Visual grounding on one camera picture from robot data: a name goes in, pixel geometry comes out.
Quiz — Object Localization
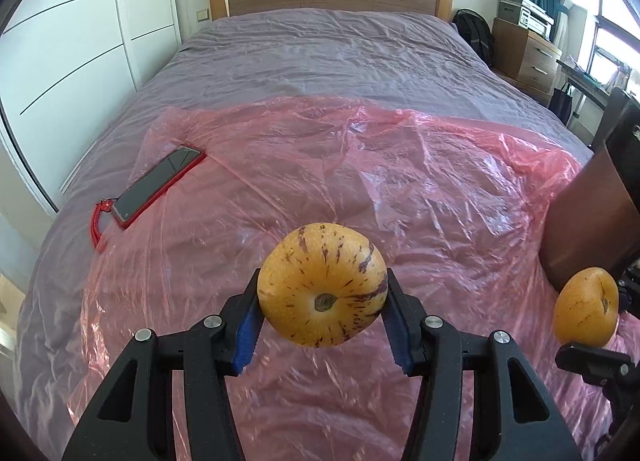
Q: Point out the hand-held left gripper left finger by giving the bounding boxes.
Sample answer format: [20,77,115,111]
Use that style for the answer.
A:
[61,267,264,461]

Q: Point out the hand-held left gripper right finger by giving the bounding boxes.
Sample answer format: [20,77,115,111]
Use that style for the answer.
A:
[382,268,584,461]

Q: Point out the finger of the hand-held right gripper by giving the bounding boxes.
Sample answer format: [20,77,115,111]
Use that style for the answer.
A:
[617,278,640,316]
[555,344,634,385]

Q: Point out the yellow striped pepino melon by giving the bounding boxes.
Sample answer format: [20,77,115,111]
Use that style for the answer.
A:
[257,222,389,348]
[553,267,621,346]

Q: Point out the brown cardboard box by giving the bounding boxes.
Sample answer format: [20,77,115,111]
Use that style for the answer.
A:
[542,87,640,293]

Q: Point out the pink plastic sheet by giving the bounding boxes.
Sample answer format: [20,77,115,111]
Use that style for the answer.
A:
[81,95,597,461]

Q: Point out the phone in red case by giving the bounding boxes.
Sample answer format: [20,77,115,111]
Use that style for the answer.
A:
[113,145,205,228]

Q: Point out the black tote bag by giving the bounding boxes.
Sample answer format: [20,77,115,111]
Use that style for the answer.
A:
[549,82,577,126]

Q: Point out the dark desk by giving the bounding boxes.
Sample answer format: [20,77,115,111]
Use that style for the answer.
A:
[556,58,618,109]

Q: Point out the wooden dresser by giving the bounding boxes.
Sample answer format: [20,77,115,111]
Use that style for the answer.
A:
[491,17,562,95]

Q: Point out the window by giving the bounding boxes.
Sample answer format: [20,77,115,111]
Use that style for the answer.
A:
[570,0,640,92]

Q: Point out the bed with grey sheet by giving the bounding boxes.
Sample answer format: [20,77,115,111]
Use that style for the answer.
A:
[15,8,597,461]

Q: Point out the grey printer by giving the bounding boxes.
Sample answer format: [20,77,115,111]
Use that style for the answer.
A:
[497,0,555,35]

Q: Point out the black backpack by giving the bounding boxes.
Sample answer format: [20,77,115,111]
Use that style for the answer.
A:
[452,9,496,66]

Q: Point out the white wardrobe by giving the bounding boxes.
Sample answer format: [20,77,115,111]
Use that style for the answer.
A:
[0,0,182,214]

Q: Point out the red phone lanyard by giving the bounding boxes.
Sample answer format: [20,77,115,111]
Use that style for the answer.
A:
[89,198,119,255]

